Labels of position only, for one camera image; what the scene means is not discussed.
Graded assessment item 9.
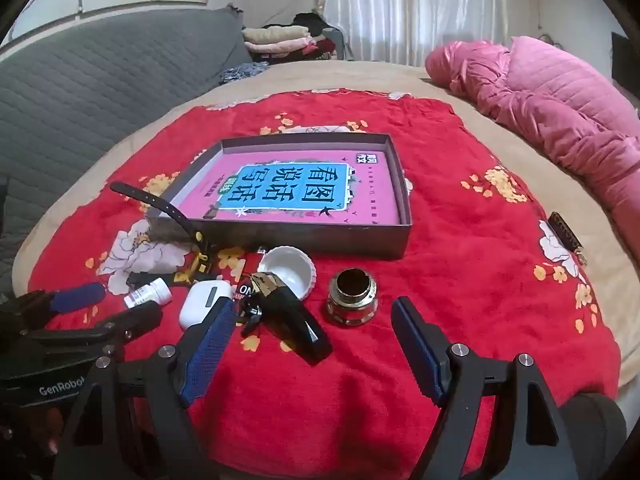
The shallow grey cardboard box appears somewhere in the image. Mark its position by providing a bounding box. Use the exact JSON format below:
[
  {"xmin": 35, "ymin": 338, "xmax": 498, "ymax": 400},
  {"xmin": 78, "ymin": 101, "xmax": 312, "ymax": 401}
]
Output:
[{"xmin": 145, "ymin": 132, "xmax": 413, "ymax": 261}]

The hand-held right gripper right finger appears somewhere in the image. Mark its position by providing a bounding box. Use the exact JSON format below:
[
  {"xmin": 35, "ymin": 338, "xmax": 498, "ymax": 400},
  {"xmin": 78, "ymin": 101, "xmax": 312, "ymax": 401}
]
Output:
[{"xmin": 390, "ymin": 296, "xmax": 576, "ymax": 480}]

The pink folded garment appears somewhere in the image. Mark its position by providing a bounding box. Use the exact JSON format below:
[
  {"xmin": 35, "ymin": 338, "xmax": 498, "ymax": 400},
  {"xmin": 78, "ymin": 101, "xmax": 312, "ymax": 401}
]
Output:
[{"xmin": 246, "ymin": 37, "xmax": 315, "ymax": 59}]

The small black clip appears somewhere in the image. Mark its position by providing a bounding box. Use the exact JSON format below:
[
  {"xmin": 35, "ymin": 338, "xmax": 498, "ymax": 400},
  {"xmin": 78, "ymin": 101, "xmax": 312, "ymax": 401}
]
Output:
[{"xmin": 240, "ymin": 295, "xmax": 266, "ymax": 338}]

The red lighter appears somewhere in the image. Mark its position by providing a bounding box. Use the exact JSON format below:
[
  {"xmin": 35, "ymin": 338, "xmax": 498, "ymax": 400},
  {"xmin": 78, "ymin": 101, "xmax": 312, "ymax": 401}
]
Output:
[{"xmin": 232, "ymin": 247, "xmax": 266, "ymax": 311}]

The blue patterned cloth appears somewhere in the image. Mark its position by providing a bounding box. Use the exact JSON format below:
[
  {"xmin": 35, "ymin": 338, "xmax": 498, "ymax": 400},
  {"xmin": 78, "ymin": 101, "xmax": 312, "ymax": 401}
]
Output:
[{"xmin": 220, "ymin": 62, "xmax": 271, "ymax": 88}]

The red floral blanket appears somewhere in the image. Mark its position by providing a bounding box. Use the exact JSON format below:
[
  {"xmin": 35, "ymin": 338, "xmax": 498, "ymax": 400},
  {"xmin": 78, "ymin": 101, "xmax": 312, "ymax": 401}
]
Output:
[{"xmin": 27, "ymin": 91, "xmax": 623, "ymax": 480}]

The white pill bottle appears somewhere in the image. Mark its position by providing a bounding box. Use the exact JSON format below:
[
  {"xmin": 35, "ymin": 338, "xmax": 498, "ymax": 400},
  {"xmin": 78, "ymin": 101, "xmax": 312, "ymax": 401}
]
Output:
[{"xmin": 124, "ymin": 277, "xmax": 173, "ymax": 309}]

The beige folded garment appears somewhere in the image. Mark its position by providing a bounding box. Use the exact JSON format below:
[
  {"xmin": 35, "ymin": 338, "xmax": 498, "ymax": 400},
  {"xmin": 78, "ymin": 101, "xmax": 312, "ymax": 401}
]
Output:
[{"xmin": 243, "ymin": 25, "xmax": 311, "ymax": 44}]

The dark rectangular case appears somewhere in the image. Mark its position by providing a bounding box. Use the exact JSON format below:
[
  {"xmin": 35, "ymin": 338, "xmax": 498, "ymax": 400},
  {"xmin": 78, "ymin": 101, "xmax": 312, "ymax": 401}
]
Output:
[{"xmin": 547, "ymin": 211, "xmax": 586, "ymax": 263}]

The white ribbed jar lid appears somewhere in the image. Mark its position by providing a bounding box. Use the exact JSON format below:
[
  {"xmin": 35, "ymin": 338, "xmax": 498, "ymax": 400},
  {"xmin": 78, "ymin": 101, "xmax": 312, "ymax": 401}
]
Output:
[{"xmin": 260, "ymin": 245, "xmax": 317, "ymax": 303}]

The black and yellow wristwatch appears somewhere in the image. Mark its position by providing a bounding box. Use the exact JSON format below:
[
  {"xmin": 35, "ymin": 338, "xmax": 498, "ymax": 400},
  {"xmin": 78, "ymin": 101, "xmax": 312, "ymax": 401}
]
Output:
[{"xmin": 110, "ymin": 181, "xmax": 216, "ymax": 288}]

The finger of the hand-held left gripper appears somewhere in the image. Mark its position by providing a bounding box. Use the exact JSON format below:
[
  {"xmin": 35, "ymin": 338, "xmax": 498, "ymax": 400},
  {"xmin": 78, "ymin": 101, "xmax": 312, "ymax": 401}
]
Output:
[
  {"xmin": 12, "ymin": 282, "xmax": 107, "ymax": 330},
  {"xmin": 27, "ymin": 300, "xmax": 164, "ymax": 361}
]

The dark clothes pile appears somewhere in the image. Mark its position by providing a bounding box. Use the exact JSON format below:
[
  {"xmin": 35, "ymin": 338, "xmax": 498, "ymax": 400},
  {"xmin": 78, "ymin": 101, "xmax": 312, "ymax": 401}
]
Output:
[{"xmin": 292, "ymin": 12, "xmax": 347, "ymax": 59}]

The white curtain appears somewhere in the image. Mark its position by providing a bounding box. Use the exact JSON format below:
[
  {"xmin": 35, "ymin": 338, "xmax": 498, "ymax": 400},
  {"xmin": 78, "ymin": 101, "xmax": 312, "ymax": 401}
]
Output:
[{"xmin": 317, "ymin": 0, "xmax": 511, "ymax": 66}]

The white earbuds case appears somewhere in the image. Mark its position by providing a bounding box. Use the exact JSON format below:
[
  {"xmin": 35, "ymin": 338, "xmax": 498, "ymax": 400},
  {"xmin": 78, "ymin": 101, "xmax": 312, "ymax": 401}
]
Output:
[{"xmin": 178, "ymin": 280, "xmax": 235, "ymax": 331}]

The pink quilted duvet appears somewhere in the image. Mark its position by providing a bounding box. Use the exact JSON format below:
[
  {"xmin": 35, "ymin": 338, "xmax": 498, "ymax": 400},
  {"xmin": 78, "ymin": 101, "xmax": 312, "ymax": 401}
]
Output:
[{"xmin": 425, "ymin": 36, "xmax": 640, "ymax": 271}]

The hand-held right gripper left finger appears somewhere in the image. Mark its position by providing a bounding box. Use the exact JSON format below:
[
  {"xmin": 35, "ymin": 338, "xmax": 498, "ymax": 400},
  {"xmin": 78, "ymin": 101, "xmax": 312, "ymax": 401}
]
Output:
[{"xmin": 52, "ymin": 297, "xmax": 238, "ymax": 480}]

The pink and blue book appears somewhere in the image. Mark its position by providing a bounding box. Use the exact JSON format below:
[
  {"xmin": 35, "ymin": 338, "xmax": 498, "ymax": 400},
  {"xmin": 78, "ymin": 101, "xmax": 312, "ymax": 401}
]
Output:
[{"xmin": 175, "ymin": 150, "xmax": 401, "ymax": 223}]

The grey quilted headboard cover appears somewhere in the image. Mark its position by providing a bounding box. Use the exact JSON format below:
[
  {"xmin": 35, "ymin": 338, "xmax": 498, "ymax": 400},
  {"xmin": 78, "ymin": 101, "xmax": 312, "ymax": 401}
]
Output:
[{"xmin": 0, "ymin": 7, "xmax": 251, "ymax": 301}]

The black television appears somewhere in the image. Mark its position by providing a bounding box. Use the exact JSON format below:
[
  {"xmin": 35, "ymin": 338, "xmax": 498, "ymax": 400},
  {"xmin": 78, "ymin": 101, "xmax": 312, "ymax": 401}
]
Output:
[{"xmin": 611, "ymin": 32, "xmax": 640, "ymax": 101}]

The black and gold perfume bottle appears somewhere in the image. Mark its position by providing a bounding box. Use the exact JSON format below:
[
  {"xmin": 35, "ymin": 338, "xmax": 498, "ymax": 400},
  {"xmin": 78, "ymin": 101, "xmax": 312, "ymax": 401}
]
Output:
[{"xmin": 247, "ymin": 272, "xmax": 333, "ymax": 366}]

